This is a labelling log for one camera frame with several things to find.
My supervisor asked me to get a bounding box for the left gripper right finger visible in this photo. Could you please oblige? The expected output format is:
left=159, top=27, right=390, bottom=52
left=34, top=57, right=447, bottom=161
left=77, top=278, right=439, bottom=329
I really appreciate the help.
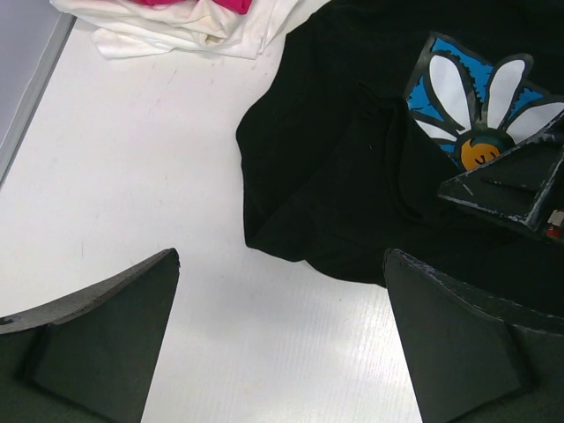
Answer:
left=383, top=249, right=563, bottom=422

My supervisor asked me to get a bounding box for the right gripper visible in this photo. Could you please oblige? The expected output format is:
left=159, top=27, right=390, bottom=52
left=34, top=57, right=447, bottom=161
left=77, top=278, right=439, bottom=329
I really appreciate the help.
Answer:
left=438, top=132, right=563, bottom=244

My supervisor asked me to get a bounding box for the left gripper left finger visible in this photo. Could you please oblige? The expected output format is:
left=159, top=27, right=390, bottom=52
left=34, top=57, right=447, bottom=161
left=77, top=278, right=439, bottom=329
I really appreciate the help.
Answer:
left=1, top=249, right=181, bottom=422

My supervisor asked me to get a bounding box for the black daisy print t-shirt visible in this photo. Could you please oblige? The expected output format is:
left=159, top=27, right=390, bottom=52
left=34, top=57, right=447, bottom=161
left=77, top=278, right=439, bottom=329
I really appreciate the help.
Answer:
left=236, top=1, right=563, bottom=315

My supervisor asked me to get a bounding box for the pink folded t-shirt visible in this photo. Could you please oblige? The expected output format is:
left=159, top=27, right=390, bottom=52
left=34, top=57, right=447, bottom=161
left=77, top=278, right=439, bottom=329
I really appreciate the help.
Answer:
left=127, top=0, right=255, bottom=15

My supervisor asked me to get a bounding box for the white folded t-shirt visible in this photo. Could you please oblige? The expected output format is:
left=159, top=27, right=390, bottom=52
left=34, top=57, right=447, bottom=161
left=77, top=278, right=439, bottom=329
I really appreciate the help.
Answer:
left=50, top=1, right=323, bottom=59

